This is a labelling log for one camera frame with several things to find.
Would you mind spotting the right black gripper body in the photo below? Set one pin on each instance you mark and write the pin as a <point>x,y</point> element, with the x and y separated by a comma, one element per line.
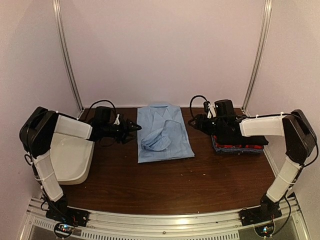
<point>218,126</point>

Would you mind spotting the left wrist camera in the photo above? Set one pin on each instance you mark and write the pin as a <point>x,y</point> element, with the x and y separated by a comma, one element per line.
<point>118,119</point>

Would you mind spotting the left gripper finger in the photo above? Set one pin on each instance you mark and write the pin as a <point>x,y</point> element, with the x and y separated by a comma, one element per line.
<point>129,126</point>
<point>126,138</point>

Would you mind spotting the left circuit board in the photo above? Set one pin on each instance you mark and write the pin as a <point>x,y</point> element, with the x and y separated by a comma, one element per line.
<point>63,230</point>

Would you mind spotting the white plastic tub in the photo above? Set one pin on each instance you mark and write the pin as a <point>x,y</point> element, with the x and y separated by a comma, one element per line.
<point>71,158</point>

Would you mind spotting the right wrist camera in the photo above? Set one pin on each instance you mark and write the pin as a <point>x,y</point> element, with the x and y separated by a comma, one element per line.
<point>209,109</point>

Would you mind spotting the aluminium frame post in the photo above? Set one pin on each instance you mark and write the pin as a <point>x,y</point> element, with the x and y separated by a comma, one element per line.
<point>263,36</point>
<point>65,53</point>

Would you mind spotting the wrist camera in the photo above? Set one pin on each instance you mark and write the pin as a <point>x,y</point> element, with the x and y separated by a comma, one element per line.
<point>118,119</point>
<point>209,109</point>

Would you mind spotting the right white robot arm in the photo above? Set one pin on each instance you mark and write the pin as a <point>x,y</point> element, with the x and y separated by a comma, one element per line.
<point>298,138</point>

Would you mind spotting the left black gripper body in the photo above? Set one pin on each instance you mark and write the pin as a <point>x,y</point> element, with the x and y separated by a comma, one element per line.
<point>110,131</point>

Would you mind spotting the circuit board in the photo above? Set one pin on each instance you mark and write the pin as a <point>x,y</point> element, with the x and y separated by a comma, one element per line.
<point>265,230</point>
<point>63,230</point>

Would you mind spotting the folded black shirt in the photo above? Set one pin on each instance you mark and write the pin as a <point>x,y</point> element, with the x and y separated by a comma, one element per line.
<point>227,131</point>

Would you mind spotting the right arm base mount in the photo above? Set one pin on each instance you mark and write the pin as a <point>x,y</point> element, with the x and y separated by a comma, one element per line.
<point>259,214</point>

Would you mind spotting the folded blue checked shirt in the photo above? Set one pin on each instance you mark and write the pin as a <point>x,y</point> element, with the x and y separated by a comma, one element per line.
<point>236,151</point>

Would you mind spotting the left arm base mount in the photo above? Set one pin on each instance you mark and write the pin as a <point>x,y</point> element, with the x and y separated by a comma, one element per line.
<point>61,212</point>

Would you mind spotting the left aluminium frame post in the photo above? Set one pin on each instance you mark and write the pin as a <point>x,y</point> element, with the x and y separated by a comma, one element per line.
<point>65,53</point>

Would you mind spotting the right aluminium frame post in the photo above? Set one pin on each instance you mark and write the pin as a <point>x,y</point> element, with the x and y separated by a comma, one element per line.
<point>263,36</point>

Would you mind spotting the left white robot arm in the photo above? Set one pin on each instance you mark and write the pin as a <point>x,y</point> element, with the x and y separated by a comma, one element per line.
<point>37,133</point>

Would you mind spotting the right circuit board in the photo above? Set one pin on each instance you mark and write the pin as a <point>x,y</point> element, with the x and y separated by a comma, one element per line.
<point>265,230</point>

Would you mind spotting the light blue long sleeve shirt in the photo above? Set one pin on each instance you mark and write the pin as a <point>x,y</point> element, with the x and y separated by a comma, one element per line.
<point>163,135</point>

